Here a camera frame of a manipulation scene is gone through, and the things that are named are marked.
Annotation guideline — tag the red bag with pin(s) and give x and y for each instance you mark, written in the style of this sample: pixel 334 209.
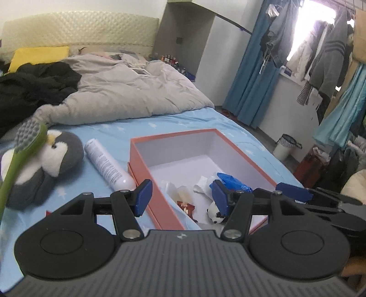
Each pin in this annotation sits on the red bag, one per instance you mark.
pixel 308 168

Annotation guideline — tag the small panda plush toy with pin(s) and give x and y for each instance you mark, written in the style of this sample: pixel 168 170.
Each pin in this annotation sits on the small panda plush toy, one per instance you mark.
pixel 213 212

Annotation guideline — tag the hanging tan garment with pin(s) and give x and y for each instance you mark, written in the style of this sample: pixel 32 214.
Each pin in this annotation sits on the hanging tan garment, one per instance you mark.
pixel 360 37

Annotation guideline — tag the hanging striped garment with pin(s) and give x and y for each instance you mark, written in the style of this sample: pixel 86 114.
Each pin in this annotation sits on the hanging striped garment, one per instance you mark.
pixel 304 94

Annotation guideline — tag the light blue bed sheet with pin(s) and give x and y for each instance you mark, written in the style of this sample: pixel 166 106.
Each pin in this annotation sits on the light blue bed sheet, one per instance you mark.
pixel 185 122

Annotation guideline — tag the cream padded headboard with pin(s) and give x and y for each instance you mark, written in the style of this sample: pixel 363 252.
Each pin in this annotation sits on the cream padded headboard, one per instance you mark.
pixel 85 28

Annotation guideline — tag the clear plastic wrapper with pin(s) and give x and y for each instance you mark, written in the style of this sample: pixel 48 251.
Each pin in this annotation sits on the clear plastic wrapper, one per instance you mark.
pixel 180 192

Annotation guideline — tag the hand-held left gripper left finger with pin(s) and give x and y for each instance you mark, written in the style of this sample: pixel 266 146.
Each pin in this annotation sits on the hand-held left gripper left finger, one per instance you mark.
pixel 143 197

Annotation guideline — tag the row of small bottles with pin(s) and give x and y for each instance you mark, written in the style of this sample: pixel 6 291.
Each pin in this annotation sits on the row of small bottles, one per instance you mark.
pixel 174 61

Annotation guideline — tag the hanging teal cloth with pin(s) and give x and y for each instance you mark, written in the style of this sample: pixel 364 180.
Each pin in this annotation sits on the hanging teal cloth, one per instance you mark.
pixel 343 114

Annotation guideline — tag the white trash bin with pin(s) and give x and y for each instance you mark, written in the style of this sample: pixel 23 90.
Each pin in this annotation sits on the white trash bin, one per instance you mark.
pixel 283 150

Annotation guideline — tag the white book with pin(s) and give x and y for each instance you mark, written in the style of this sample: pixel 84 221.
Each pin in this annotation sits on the white book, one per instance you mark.
pixel 140 70

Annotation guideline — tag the yellow pillow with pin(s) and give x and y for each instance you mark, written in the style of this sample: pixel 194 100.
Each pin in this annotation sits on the yellow pillow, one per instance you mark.
pixel 37 55

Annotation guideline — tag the hanging grey striped hoodie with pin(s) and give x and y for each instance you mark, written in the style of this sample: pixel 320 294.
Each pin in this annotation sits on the hanging grey striped hoodie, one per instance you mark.
pixel 328 62

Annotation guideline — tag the grey wall cabinet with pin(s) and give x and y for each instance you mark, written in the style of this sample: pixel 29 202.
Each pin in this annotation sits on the grey wall cabinet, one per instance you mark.
pixel 206 8

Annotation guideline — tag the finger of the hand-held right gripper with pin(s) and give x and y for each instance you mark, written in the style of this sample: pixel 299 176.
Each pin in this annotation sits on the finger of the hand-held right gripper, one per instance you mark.
pixel 294 192

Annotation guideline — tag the cream cushion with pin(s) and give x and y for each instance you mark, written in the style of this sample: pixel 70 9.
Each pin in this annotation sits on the cream cushion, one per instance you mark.
pixel 356 184

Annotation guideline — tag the white paper tissue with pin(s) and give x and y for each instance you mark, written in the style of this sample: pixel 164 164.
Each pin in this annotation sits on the white paper tissue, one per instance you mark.
pixel 201 188

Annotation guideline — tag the hanging denim jacket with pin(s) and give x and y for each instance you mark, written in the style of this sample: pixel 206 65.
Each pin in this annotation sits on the hanging denim jacket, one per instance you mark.
pixel 277 34

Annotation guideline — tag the orange cardboard box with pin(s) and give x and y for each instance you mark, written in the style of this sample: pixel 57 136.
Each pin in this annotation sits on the orange cardboard box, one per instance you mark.
pixel 143 165

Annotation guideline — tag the grey duvet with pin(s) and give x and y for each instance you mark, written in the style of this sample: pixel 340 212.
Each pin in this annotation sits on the grey duvet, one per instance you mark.
pixel 128 94

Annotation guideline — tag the solid blue plastic packet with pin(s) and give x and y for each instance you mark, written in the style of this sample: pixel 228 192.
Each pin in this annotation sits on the solid blue plastic packet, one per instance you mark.
pixel 237 182

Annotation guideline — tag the red snack packet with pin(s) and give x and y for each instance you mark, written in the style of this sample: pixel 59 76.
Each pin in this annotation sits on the red snack packet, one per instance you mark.
pixel 185 207

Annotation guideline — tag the blue curtain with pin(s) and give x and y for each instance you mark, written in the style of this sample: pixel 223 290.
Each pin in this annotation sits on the blue curtain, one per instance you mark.
pixel 251 85

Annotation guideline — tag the hanging white coat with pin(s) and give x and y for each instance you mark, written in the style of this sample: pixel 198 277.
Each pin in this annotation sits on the hanging white coat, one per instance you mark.
pixel 300 57

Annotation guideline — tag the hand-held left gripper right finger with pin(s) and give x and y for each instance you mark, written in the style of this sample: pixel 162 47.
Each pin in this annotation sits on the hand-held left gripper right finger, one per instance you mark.
pixel 220 200

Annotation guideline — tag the black jacket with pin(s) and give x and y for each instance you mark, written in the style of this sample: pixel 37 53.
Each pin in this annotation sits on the black jacket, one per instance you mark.
pixel 28 88

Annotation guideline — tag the white tube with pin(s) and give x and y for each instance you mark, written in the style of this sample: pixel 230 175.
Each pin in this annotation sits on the white tube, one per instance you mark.
pixel 105 162

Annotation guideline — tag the grey penguin plush toy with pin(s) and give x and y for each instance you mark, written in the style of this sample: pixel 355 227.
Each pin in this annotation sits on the grey penguin plush toy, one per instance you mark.
pixel 65 154

